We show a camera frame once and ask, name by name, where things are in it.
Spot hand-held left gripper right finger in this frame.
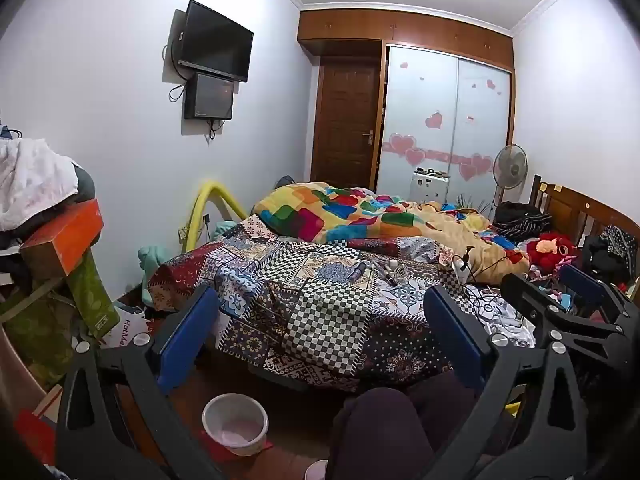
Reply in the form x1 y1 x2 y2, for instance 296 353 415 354
424 285 588 480

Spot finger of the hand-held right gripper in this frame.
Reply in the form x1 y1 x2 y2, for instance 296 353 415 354
501 274 626 356
559 265 640 331

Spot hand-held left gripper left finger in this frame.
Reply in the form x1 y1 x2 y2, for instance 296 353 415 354
54 284 221 480

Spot white plastic cup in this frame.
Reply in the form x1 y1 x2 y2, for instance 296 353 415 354
202 393 269 457

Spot black patterned cloth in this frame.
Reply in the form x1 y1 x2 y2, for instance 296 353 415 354
582 225 638 281

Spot red plush toy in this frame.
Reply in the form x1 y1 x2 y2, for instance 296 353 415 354
525 232 578 271

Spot white red-printed plastic bag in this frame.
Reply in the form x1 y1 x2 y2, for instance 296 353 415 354
102 310 151 351

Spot wooden bed headboard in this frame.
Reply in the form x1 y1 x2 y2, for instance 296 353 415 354
530 175 640 281

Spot black striped clothes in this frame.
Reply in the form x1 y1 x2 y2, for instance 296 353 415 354
492 201 553 241

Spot green leaf-patterned box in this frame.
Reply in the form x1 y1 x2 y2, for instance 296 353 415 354
65 250 121 346
0 285 76 391

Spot patchwork patterned bedsheet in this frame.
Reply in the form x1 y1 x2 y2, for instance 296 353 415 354
147 215 536 393

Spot person's purple trouser leg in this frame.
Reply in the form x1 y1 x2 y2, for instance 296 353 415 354
325 380 481 480

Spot yellow foam tube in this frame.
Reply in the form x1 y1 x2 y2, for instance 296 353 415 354
181 182 249 253

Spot white standing fan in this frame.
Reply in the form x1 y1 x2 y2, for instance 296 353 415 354
492 144 529 211

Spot small white cabinet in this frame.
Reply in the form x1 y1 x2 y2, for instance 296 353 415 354
410 167 451 203

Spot orange cardboard box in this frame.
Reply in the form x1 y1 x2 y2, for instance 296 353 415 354
20 199 105 277

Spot wooden slat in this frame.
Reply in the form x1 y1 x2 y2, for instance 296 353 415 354
0 275 66 322

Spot colourful block-patterned blanket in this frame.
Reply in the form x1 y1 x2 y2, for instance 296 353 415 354
250 182 531 281

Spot dark green bundle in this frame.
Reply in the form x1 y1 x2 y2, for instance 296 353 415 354
65 162 96 206

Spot red floral box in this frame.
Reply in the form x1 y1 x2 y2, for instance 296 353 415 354
12 407 57 466

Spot group of red heart stickers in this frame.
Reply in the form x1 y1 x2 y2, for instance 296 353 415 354
382 62 503 181

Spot frosted sliding wardrobe door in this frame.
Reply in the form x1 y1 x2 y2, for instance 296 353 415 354
450 57 512 201
376 44 458 196

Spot white cloth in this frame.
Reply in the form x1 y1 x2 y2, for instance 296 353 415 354
0 137 81 231

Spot brown wooden door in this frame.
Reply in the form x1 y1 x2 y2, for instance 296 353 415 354
310 57 383 191

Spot wooden overhead cabinet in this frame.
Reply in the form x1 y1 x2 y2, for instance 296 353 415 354
297 2 516 73

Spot white coiled cable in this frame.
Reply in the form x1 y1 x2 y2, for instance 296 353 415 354
375 260 407 287

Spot black wall television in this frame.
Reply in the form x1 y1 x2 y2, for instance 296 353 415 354
177 0 254 83

